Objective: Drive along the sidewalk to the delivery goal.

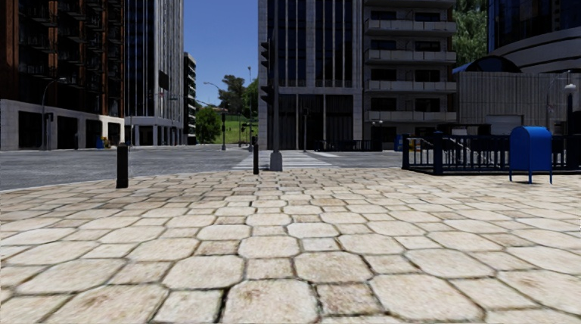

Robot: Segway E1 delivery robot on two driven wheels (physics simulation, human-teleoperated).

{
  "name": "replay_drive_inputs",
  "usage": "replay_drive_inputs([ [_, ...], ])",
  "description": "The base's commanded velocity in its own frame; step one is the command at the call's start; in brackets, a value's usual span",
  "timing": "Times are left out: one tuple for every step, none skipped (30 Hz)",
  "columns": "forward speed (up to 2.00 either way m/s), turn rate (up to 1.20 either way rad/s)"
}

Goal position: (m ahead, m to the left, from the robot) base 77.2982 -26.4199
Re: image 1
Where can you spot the dark stairway railing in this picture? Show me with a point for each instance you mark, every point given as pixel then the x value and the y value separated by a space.
pixel 472 153
pixel 347 145

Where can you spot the grey street lamp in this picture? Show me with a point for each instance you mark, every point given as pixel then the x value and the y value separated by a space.
pixel 44 115
pixel 223 124

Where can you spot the trees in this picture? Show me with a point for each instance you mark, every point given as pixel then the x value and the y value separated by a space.
pixel 470 19
pixel 236 94

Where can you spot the tree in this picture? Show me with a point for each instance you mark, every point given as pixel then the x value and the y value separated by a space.
pixel 208 125

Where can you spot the grey stone tower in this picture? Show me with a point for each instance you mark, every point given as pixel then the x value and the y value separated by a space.
pixel 313 28

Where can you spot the pale concrete balcony building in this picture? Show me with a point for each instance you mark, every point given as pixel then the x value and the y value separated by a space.
pixel 408 51

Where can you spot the blue letter box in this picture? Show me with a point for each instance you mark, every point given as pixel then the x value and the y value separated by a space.
pixel 530 149

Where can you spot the dark blue glass tower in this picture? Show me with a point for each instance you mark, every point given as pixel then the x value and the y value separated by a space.
pixel 526 74

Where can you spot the red brick building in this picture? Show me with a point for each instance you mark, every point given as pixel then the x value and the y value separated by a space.
pixel 59 28

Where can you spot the short dark post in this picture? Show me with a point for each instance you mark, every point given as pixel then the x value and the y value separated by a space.
pixel 122 165
pixel 255 158

